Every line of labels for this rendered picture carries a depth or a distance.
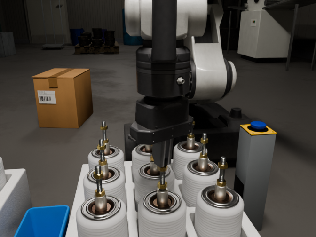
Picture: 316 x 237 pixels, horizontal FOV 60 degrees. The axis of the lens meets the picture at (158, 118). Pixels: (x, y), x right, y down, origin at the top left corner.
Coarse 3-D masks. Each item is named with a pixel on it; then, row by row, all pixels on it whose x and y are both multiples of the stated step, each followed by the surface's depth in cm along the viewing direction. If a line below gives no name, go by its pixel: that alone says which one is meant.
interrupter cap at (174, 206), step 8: (152, 192) 56; (168, 192) 56; (144, 200) 54; (152, 200) 54; (168, 200) 54; (176, 200) 54; (152, 208) 52; (160, 208) 52; (168, 208) 51; (176, 208) 51
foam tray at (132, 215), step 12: (84, 168) 80; (132, 180) 84; (180, 180) 74; (132, 192) 69; (180, 192) 69; (132, 204) 64; (72, 216) 60; (132, 216) 60; (192, 216) 62; (72, 228) 57; (132, 228) 57; (192, 228) 57; (252, 228) 57
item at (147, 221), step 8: (144, 208) 52; (184, 208) 53; (144, 216) 51; (152, 216) 50; (160, 216) 50; (168, 216) 50; (176, 216) 50; (184, 216) 53; (144, 224) 51; (152, 224) 50; (160, 224) 50; (168, 224) 50; (176, 224) 51; (184, 224) 53; (144, 232) 52; (152, 232) 51; (160, 232) 50; (168, 232) 50; (176, 232) 51; (184, 232) 54
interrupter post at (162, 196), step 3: (159, 189) 53; (165, 189) 53; (159, 192) 52; (162, 192) 52; (165, 192) 52; (159, 195) 52; (162, 195) 52; (165, 195) 52; (159, 198) 52; (162, 198) 52; (165, 198) 52; (159, 201) 53; (162, 201) 52; (165, 201) 53; (159, 204) 53; (162, 204) 53; (165, 204) 53
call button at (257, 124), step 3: (252, 123) 73; (255, 123) 73; (258, 123) 73; (261, 123) 73; (264, 123) 73; (252, 126) 73; (255, 126) 72; (258, 126) 71; (261, 126) 71; (264, 126) 72; (255, 129) 72; (258, 129) 72; (261, 129) 72
